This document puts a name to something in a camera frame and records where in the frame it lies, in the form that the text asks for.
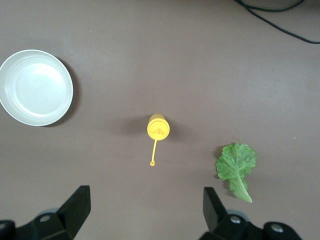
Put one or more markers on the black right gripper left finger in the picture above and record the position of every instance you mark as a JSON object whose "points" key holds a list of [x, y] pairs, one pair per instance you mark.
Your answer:
{"points": [[72, 215]]}

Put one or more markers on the beige plate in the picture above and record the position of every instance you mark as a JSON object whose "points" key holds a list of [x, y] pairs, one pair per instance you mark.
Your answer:
{"points": [[37, 87]]}

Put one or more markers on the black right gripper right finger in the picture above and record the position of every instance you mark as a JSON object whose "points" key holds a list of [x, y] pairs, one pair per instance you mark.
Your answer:
{"points": [[216, 217]]}

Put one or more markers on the green lettuce leaf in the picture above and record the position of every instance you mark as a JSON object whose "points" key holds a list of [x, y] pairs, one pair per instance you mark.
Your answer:
{"points": [[235, 165]]}

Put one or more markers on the yellow mustard squeeze bottle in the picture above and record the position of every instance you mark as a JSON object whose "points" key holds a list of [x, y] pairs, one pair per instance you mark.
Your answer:
{"points": [[158, 127]]}

